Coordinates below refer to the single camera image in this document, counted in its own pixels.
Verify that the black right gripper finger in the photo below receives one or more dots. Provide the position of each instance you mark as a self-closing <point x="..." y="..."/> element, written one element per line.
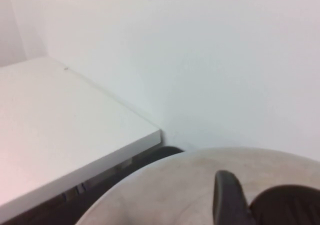
<point x="230" y="200"/>

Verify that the stainless steel lid black knob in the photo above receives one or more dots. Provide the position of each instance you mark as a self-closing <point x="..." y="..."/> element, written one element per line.
<point x="170" y="190"/>

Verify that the white desk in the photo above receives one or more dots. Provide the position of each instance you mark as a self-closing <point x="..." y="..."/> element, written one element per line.
<point x="62" y="125"/>

